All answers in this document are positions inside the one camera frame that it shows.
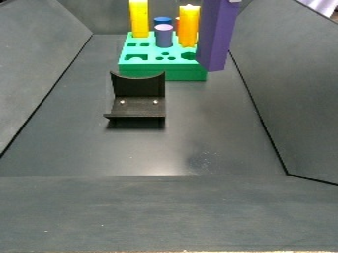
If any black L-shaped fixture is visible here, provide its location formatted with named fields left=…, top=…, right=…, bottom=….
left=103, top=72, right=167, bottom=128

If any yellow rectangular block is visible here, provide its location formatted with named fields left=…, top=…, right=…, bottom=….
left=130, top=0, right=150, bottom=38

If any red rounded block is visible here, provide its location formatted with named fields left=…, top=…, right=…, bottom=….
left=175, top=16, right=179, bottom=36

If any purple cylinder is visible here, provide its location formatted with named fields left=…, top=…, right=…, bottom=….
left=155, top=24, right=173, bottom=47

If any green shape sorter base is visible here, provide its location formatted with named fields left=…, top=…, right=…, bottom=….
left=118, top=32, right=207, bottom=81

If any purple arch block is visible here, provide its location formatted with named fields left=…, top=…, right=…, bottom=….
left=195, top=0, right=242, bottom=72

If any yellow star prism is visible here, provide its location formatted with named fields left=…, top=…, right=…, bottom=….
left=178, top=4, right=201, bottom=47

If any dark blue cylinder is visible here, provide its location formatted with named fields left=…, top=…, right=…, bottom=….
left=154, top=16, right=171, bottom=26

